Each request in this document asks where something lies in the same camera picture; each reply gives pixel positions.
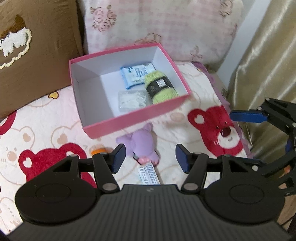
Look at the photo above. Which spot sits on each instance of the pink floral pillow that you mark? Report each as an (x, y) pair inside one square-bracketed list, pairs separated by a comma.
[(161, 25)]

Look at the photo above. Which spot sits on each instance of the orange makeup sponge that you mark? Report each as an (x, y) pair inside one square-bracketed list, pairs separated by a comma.
[(99, 151)]

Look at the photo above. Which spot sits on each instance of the gold curtain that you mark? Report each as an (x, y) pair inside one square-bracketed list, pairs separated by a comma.
[(266, 58)]

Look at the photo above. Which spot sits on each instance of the bear printed blanket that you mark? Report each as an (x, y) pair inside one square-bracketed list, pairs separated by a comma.
[(46, 129)]

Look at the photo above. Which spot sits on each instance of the white wipes packet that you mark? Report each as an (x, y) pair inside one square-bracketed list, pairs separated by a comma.
[(148, 175)]

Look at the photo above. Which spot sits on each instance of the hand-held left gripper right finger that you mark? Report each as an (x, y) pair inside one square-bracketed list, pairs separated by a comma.
[(182, 158)]

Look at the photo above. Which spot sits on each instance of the pink cardboard box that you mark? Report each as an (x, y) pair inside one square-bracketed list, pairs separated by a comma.
[(99, 120)]

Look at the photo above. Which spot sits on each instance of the blue tissue pack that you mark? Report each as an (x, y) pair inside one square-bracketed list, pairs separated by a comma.
[(134, 75)]

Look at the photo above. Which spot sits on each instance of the brown embroidered pillow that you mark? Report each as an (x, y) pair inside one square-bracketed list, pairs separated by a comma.
[(41, 69)]

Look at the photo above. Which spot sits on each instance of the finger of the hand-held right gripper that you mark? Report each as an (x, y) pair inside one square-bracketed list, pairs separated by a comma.
[(247, 115), (290, 162)]

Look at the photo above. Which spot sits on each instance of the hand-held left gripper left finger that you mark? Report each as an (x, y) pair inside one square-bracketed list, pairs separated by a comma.
[(118, 158)]

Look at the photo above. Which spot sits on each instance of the green yarn ball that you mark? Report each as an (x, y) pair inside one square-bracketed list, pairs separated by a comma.
[(161, 89)]

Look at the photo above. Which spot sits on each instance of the purple plush toy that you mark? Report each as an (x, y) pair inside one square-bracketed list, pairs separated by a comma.
[(143, 143)]

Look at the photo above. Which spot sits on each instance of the clear floss pick box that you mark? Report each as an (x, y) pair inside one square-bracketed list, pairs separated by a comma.
[(131, 100)]

